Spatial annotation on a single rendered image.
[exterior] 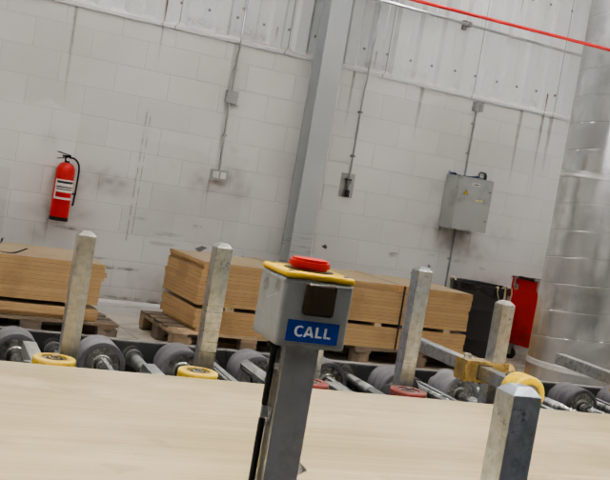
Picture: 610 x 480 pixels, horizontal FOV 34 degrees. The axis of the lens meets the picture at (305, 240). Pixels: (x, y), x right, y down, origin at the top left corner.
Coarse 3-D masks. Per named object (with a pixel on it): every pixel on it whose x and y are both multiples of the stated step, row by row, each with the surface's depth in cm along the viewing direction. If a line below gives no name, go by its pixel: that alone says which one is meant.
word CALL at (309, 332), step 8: (288, 320) 90; (296, 320) 91; (288, 328) 91; (296, 328) 91; (304, 328) 91; (312, 328) 91; (320, 328) 92; (328, 328) 92; (336, 328) 92; (288, 336) 91; (296, 336) 91; (304, 336) 91; (312, 336) 92; (320, 336) 92; (328, 336) 92; (336, 336) 92; (328, 344) 92
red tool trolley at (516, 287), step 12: (516, 276) 941; (516, 288) 944; (528, 288) 932; (516, 300) 943; (528, 300) 930; (516, 312) 941; (528, 312) 928; (516, 324) 940; (528, 324) 927; (516, 336) 938; (528, 336) 925; (528, 348) 923
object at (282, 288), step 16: (272, 272) 94; (288, 272) 90; (304, 272) 91; (320, 272) 93; (272, 288) 93; (288, 288) 90; (304, 288) 91; (352, 288) 93; (272, 304) 92; (288, 304) 90; (336, 304) 92; (256, 320) 96; (272, 320) 92; (304, 320) 91; (320, 320) 92; (336, 320) 92; (272, 336) 91
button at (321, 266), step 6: (294, 258) 94; (300, 258) 93; (306, 258) 94; (312, 258) 95; (294, 264) 93; (300, 264) 93; (306, 264) 92; (312, 264) 92; (318, 264) 93; (324, 264) 93; (312, 270) 93; (318, 270) 93; (324, 270) 94
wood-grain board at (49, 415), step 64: (0, 384) 160; (64, 384) 168; (128, 384) 176; (192, 384) 184; (256, 384) 194; (0, 448) 128; (64, 448) 132; (128, 448) 137; (192, 448) 142; (320, 448) 154; (384, 448) 161; (448, 448) 168; (576, 448) 185
